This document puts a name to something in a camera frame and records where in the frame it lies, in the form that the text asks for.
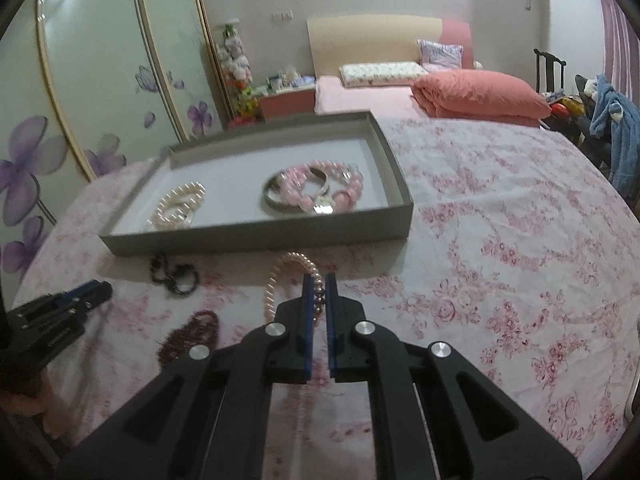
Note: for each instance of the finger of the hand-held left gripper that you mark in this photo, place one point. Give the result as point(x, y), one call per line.
point(77, 291)
point(97, 297)

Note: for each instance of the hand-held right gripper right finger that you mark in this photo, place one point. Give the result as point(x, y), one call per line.
point(333, 330)

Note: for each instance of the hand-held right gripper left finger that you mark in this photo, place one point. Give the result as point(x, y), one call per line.
point(308, 330)

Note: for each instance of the silver bangle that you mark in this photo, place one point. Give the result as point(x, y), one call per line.
point(267, 195)

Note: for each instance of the grey cardboard tray box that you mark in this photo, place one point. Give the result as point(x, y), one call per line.
point(225, 195)

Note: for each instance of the person's left hand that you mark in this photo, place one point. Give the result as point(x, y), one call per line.
point(35, 395)

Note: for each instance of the pink floral tablecloth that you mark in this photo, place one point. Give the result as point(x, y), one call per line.
point(475, 260)

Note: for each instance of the frosted floral wardrobe door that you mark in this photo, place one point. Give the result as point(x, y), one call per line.
point(30, 110)
point(100, 60)
point(180, 35)

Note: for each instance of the pink nightstand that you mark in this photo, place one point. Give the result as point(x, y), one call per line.
point(287, 102)

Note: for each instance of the bed with pink sheet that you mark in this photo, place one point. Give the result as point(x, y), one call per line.
point(365, 97)

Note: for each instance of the light blue cloth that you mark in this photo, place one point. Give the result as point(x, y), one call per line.
point(305, 81)

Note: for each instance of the white patterned pillow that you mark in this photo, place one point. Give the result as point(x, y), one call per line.
point(380, 73)

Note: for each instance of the folded pink quilt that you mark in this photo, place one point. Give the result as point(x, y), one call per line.
point(480, 95)

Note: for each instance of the beige and pink headboard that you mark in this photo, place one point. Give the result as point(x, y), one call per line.
point(370, 40)

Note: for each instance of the lilac patterned pillow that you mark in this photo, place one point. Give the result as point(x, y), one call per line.
point(440, 53)

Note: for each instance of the black wooden chair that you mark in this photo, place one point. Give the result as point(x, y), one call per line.
point(539, 67)

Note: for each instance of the blue robe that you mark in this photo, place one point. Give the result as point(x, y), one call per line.
point(617, 125)

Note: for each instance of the pink curtain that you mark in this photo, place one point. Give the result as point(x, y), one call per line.
point(622, 25)

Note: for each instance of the white wall switch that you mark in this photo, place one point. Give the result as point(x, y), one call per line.
point(281, 16)

